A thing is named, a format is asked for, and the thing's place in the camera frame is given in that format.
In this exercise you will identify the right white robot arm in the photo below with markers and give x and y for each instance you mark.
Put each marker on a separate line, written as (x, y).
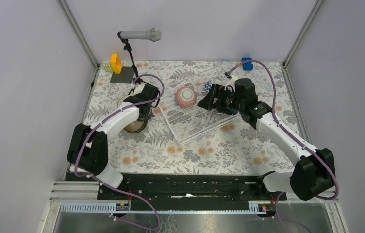
(314, 169)

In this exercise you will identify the blue white zigzag bowl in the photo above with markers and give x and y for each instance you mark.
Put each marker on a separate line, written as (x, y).
(207, 86)

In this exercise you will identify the teal bowl cream interior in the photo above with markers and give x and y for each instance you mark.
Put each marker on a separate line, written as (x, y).
(126, 101)

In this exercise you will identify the white wire dish rack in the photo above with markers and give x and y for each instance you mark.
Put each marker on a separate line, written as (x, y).
(190, 123)

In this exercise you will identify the floral table mat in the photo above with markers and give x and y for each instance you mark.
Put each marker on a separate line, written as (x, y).
(235, 148)

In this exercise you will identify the blue toy block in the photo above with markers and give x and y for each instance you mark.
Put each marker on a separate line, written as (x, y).
(246, 65)

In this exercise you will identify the pink patterned bowl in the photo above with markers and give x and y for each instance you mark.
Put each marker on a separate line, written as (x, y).
(185, 97)

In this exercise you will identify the yellow toy block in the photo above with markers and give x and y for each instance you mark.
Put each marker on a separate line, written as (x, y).
(116, 63)

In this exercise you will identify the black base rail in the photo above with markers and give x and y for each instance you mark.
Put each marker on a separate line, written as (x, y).
(182, 192)

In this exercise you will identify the dark blue floral bowl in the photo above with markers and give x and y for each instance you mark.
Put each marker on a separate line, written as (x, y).
(231, 111)

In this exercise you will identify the light green celadon bowl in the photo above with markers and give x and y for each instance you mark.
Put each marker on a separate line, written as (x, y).
(136, 126)

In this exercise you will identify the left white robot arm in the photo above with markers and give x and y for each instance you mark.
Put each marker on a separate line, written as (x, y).
(88, 148)

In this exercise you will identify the light green toy block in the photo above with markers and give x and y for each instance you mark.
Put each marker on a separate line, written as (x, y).
(107, 67)

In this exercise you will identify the grey microphone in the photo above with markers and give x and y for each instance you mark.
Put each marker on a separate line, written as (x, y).
(152, 35)

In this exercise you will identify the black microphone tripod stand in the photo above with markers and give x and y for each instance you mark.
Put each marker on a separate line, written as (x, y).
(127, 47)

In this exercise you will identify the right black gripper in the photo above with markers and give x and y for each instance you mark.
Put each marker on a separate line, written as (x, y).
(216, 91)

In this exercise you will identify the grey toy baseplate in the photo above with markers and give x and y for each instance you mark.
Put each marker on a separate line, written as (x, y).
(124, 77)

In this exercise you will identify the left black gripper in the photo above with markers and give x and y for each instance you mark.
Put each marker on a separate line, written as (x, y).
(146, 117)

